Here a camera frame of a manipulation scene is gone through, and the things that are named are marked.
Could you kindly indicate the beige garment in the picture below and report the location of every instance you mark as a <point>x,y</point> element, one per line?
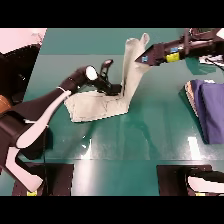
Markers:
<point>96,106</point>

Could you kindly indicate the blue garment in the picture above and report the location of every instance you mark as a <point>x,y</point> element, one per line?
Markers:
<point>213,110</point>

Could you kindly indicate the tan garment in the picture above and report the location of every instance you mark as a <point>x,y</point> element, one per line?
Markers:
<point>190,92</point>

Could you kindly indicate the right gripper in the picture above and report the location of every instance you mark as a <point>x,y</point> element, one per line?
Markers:
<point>165,53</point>

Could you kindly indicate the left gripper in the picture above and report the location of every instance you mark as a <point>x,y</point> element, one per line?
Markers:
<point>110,88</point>

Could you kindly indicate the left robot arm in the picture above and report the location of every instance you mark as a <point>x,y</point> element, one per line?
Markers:
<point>40,106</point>

